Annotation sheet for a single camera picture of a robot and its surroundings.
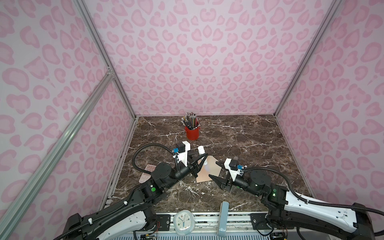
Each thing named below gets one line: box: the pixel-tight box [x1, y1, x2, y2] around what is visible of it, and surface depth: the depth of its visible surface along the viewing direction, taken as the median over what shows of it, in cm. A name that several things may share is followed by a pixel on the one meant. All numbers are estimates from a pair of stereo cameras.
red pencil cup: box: [185, 126, 200, 141], surface depth 108 cm
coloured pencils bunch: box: [180, 112, 201, 130], surface depth 99 cm
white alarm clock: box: [173, 209, 196, 236], surface depth 72 cm
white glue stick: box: [198, 146, 208, 166], surface depth 62 cm
